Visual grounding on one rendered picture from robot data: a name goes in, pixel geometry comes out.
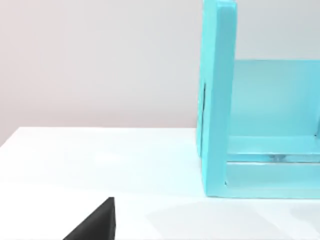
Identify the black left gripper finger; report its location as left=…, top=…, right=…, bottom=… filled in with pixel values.
left=62, top=196, right=117, bottom=240

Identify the light blue rack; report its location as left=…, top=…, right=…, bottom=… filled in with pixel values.
left=196, top=0, right=320, bottom=200

